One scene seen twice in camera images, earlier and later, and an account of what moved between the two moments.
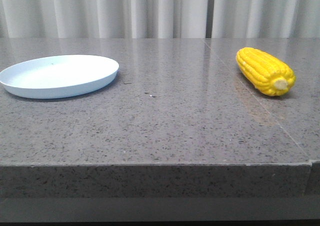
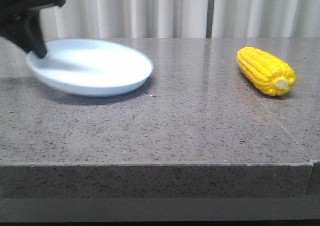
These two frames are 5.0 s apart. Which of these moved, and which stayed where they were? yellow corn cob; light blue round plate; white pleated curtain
Moved: light blue round plate
Stayed: white pleated curtain; yellow corn cob
